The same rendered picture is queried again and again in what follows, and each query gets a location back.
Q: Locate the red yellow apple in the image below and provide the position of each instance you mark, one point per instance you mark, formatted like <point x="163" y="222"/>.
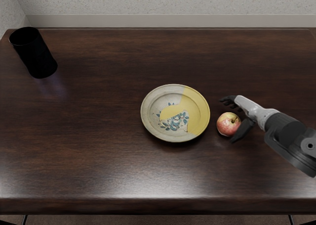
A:
<point x="227" y="124"/>

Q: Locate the black cylindrical cup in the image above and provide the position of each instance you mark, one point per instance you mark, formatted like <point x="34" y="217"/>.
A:
<point x="33" y="52"/>

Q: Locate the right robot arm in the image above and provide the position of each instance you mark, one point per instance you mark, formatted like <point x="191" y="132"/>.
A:
<point x="288" y="138"/>

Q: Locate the patterned ceramic plate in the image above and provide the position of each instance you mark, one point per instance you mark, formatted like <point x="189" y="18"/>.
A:
<point x="175" y="113"/>

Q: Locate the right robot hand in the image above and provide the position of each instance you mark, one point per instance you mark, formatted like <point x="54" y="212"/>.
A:
<point x="251" y="109"/>

